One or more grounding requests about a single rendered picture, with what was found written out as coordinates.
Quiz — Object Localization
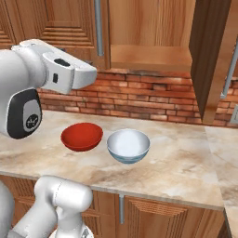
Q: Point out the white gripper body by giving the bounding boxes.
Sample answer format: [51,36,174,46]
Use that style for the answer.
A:
[71,62,99,91]

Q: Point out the wooden base cabinet door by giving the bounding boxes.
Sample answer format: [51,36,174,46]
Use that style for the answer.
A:
[0,175,120,238]
[123,194,225,238]

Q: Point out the red bowl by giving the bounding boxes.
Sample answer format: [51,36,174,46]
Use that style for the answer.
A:
[60,122,104,152]

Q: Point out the white bowl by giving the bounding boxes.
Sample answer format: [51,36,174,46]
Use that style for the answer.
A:
[106,128,152,165]

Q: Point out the grey wall cabinet door handle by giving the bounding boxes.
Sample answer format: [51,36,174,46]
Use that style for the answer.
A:
[94,0,105,58]
[219,39,238,100]

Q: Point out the wooden wall cabinet door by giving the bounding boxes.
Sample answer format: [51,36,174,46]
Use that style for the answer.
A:
[12,0,112,71]
[188,0,238,126]
[0,0,17,50]

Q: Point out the wooden wall cabinet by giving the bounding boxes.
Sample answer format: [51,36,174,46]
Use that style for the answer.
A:
[108,0,197,74]

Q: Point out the grey base cabinet door handle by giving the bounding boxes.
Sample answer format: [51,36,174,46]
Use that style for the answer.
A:
[118,193,126,225]

